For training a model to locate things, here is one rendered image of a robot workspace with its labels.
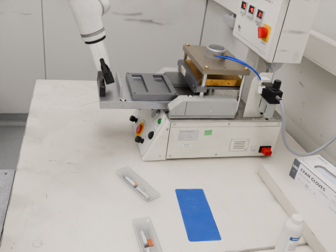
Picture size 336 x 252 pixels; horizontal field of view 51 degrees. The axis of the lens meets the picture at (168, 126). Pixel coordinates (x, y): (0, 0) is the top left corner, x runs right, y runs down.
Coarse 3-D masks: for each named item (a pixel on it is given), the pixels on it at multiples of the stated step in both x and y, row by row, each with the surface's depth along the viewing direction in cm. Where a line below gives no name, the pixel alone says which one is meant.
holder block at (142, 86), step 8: (128, 72) 141; (128, 80) 134; (136, 80) 139; (144, 80) 136; (152, 80) 137; (160, 80) 142; (168, 80) 139; (136, 88) 132; (144, 88) 133; (152, 88) 130; (160, 88) 135; (168, 88) 134; (136, 96) 125; (144, 96) 126; (152, 96) 126; (160, 96) 127; (168, 96) 128; (176, 96) 129
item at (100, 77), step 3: (99, 72) 134; (99, 75) 131; (102, 75) 131; (99, 78) 129; (102, 78) 129; (99, 81) 127; (102, 81) 127; (99, 84) 125; (102, 84) 124; (99, 87) 124; (102, 87) 123; (99, 90) 124; (102, 90) 124; (99, 93) 124; (102, 93) 124
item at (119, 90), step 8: (104, 80) 138; (120, 80) 129; (112, 88) 132; (120, 88) 125; (128, 88) 134; (104, 96) 125; (112, 96) 126; (120, 96) 126; (128, 96) 128; (104, 104) 123; (112, 104) 123; (120, 104) 124; (128, 104) 125; (136, 104) 126; (144, 104) 126; (152, 104) 127; (160, 104) 128
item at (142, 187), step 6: (120, 168) 123; (126, 168) 123; (120, 174) 120; (126, 174) 120; (132, 174) 121; (126, 180) 117; (132, 180) 118; (138, 180) 118; (144, 180) 119; (132, 186) 115; (138, 186) 116; (144, 186) 116; (150, 186) 116; (144, 192) 113; (150, 192) 114; (156, 192) 114; (150, 198) 111
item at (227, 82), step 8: (192, 64) 139; (200, 72) 133; (200, 80) 127; (208, 80) 128; (216, 80) 129; (224, 80) 129; (232, 80) 130; (240, 80) 131; (208, 88) 130; (216, 88) 130; (224, 88) 131; (232, 88) 132
